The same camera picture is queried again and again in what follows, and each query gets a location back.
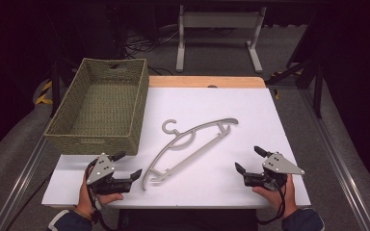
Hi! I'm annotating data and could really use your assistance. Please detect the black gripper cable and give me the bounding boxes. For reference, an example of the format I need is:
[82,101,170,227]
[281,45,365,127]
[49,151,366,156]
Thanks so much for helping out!
[84,158,115,231]
[255,182,287,226]

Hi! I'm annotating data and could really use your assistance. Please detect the metal floor rail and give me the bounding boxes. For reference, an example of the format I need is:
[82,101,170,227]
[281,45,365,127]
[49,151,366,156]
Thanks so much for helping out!
[0,133,50,231]
[300,88,370,231]

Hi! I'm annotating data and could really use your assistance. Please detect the yellow black floor tape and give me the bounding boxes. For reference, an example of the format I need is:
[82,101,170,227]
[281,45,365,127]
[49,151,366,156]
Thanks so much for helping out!
[270,68,304,100]
[34,80,54,106]

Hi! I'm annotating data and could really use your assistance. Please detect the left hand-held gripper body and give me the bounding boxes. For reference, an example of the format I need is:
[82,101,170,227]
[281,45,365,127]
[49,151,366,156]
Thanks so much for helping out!
[86,153,133,195]

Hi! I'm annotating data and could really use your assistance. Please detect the green woven basket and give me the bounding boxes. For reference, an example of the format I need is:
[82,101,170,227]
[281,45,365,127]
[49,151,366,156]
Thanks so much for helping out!
[43,57,150,157]

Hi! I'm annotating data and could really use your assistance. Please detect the person's right hand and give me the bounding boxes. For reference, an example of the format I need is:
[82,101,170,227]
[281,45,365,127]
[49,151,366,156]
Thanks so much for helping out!
[252,174,299,219]

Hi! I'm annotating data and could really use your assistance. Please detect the white paper sheet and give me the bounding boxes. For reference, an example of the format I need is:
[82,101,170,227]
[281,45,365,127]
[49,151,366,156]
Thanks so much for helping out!
[41,87,312,210]

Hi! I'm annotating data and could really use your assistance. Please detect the person's left hand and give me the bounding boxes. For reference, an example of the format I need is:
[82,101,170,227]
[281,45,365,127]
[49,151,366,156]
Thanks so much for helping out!
[76,178,125,218]

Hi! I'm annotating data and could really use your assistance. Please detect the black floor cables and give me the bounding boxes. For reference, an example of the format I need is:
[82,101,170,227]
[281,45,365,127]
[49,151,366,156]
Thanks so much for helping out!
[123,28,181,76]

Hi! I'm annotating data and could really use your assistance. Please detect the grey plastic clothes hanger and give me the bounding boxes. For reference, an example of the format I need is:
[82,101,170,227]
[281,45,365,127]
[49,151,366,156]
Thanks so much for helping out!
[141,116,240,192]

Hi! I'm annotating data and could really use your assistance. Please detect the white metal table frame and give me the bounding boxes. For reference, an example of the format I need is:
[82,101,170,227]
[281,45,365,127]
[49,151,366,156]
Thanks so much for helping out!
[175,4,268,74]

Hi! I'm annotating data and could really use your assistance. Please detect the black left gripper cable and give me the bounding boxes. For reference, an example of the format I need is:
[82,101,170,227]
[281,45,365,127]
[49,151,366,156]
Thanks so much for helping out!
[84,158,115,231]

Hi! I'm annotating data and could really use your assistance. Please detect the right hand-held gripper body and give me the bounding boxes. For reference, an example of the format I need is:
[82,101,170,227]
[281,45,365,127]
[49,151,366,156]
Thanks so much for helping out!
[243,152,305,192]

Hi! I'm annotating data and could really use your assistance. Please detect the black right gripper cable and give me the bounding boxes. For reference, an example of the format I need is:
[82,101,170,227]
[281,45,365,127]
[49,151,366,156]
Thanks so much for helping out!
[255,182,287,226]

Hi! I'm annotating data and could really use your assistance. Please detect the wooden table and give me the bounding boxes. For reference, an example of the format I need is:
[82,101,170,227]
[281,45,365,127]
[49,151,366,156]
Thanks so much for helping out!
[147,75,267,90]

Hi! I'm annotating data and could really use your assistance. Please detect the black metal stand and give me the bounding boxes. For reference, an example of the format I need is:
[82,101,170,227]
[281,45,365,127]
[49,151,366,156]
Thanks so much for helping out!
[264,13,325,119]
[50,56,63,117]

